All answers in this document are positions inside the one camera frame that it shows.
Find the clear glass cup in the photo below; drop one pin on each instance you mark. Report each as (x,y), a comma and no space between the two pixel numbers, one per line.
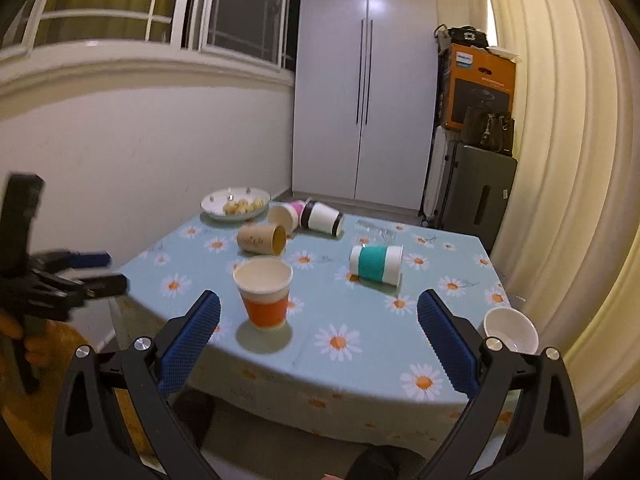
(369,233)

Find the white floral plate with snacks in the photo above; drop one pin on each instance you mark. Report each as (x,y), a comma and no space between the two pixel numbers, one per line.
(235,204)

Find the orange cardboard box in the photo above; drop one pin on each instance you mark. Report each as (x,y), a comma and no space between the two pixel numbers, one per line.
(472,77)

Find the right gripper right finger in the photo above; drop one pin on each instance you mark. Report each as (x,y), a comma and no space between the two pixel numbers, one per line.
(544,440)

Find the black bag on box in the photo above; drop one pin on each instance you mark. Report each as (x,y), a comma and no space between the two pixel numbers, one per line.
(467,36)

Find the tan kraft paper cup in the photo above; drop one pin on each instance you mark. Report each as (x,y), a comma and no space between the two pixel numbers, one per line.
(269,239)

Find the white bowl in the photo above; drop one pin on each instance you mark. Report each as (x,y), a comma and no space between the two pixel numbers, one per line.
(513,328)

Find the brown handbag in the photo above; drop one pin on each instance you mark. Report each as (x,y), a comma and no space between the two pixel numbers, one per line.
(488,130)

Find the black banded paper cup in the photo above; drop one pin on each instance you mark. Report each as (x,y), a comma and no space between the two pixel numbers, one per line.
(319,217)

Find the cream curtain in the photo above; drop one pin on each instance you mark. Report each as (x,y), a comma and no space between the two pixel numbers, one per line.
(569,242)

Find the orange banded paper cup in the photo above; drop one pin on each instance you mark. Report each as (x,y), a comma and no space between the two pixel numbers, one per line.
(264,285)

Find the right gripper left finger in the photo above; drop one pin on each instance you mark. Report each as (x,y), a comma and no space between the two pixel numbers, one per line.
(91,440)

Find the white suitcase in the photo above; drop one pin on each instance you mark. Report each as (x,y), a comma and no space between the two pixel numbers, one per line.
(441,150)

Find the teal banded paper cup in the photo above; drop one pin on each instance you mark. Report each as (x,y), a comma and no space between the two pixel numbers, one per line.
(379,264)

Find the window with white frame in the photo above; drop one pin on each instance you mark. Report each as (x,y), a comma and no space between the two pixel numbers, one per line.
(256,31)

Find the pink banded paper cup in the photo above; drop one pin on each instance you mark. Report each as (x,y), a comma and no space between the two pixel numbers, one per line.
(286,215)

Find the white wardrobe cabinet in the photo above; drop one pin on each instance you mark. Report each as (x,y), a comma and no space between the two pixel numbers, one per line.
(365,89)

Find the dark suitcase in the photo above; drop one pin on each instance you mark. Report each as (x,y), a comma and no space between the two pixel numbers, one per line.
(475,190)

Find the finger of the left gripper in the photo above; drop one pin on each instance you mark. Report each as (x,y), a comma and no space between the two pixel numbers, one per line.
(89,260)
(101,286)

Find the blue daisy tablecloth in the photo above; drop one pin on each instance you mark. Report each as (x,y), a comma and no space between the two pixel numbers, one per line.
(351,362)

